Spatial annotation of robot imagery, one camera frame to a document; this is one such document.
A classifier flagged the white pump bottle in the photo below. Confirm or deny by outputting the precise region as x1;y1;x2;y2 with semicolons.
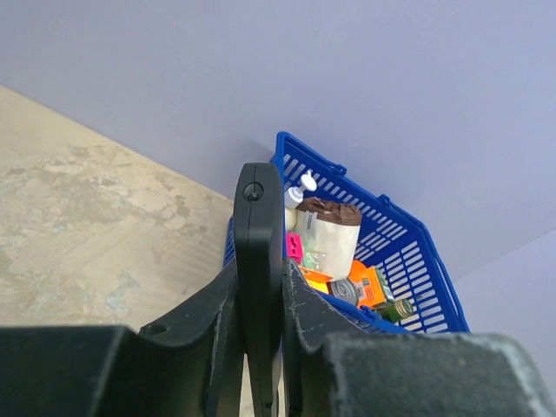
284;169;317;231

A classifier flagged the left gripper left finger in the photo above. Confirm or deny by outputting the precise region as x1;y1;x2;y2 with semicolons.
1;265;239;416

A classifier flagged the green small packet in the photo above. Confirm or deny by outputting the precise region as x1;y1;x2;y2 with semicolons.
301;251;326;271

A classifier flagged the green glass jar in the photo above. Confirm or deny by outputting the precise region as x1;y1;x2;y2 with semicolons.
377;299;414;323

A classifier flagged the blue plastic shopping basket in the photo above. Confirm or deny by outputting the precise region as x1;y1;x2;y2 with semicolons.
222;130;471;334

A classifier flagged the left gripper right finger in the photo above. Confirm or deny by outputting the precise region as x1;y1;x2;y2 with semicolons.
282;260;555;416

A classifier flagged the white brown paper bag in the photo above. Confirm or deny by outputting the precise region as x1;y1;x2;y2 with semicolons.
294;197;362;281

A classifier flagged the orange green juice carton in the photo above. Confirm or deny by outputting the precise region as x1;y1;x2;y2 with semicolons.
348;260;394;309

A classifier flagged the orange flat box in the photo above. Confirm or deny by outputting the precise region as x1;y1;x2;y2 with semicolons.
299;266;333;295

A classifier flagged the metal tin can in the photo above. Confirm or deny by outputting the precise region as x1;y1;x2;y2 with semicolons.
327;279;359;307

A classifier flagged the black remote control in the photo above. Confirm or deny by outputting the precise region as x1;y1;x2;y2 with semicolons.
233;162;284;416

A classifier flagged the pink small box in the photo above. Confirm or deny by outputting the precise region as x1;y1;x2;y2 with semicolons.
286;232;303;265

